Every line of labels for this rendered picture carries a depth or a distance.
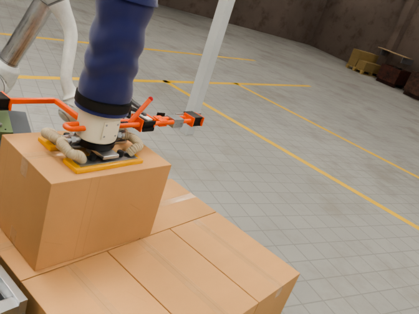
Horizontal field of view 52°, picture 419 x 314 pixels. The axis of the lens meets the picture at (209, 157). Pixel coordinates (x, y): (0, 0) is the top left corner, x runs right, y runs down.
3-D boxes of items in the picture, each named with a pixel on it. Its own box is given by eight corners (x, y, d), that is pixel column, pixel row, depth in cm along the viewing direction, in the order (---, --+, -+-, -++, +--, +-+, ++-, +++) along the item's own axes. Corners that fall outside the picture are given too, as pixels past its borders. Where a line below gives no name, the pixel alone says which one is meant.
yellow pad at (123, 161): (76, 174, 163) (78, 163, 161) (62, 162, 169) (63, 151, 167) (143, 163, 190) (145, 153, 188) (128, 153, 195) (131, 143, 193)
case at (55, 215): (34, 271, 167) (51, 184, 152) (-10, 215, 189) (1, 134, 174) (150, 235, 213) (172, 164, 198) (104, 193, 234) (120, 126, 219)
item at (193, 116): (191, 127, 221) (194, 118, 219) (181, 121, 225) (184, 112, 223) (202, 126, 227) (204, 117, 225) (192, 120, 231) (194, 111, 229)
